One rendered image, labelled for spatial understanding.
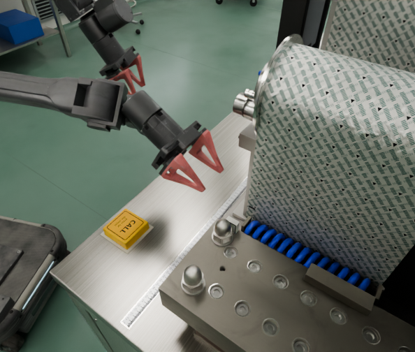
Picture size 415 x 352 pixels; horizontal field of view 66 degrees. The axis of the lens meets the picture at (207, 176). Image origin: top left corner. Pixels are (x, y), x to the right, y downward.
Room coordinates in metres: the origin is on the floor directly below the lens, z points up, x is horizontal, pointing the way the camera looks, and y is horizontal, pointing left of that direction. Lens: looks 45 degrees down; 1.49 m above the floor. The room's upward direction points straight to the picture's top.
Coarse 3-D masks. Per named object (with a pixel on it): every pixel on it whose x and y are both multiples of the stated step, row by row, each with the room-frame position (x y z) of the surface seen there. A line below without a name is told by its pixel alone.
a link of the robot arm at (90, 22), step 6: (90, 12) 0.79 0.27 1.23; (84, 18) 0.79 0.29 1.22; (90, 18) 0.77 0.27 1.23; (96, 18) 0.77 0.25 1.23; (84, 24) 0.77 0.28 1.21; (90, 24) 0.77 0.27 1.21; (96, 24) 0.77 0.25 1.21; (84, 30) 0.77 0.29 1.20; (90, 30) 0.76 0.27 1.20; (96, 30) 0.77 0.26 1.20; (102, 30) 0.77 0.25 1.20; (90, 36) 0.76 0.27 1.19; (96, 36) 0.76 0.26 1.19; (102, 36) 0.77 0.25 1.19; (90, 42) 0.77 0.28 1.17
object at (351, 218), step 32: (256, 160) 0.36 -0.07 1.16; (288, 160) 0.33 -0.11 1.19; (256, 192) 0.36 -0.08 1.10; (288, 192) 0.33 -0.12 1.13; (320, 192) 0.30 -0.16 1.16; (352, 192) 0.28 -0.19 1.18; (384, 192) 0.26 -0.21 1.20; (288, 224) 0.32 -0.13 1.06; (320, 224) 0.29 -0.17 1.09; (352, 224) 0.27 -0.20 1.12; (384, 224) 0.25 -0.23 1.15; (352, 256) 0.26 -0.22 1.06; (384, 256) 0.24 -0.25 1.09
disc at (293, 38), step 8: (288, 40) 0.41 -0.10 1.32; (296, 40) 0.43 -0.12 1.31; (280, 48) 0.39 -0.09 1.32; (272, 56) 0.38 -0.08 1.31; (272, 64) 0.38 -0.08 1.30; (264, 72) 0.37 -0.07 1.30; (264, 80) 0.37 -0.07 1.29; (264, 88) 0.37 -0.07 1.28; (256, 96) 0.36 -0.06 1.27; (256, 104) 0.36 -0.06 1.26; (256, 112) 0.36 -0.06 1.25; (256, 120) 0.36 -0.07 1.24; (256, 128) 0.36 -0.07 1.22
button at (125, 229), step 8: (120, 216) 0.44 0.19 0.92; (128, 216) 0.44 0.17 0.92; (136, 216) 0.44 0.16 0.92; (112, 224) 0.42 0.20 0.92; (120, 224) 0.42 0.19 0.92; (128, 224) 0.42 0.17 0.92; (136, 224) 0.42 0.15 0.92; (144, 224) 0.42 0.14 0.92; (104, 232) 0.41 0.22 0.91; (112, 232) 0.40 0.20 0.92; (120, 232) 0.40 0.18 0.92; (128, 232) 0.40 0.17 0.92; (136, 232) 0.40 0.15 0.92; (144, 232) 0.41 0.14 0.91; (120, 240) 0.38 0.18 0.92; (128, 240) 0.38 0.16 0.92; (136, 240) 0.39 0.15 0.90; (128, 248) 0.37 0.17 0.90
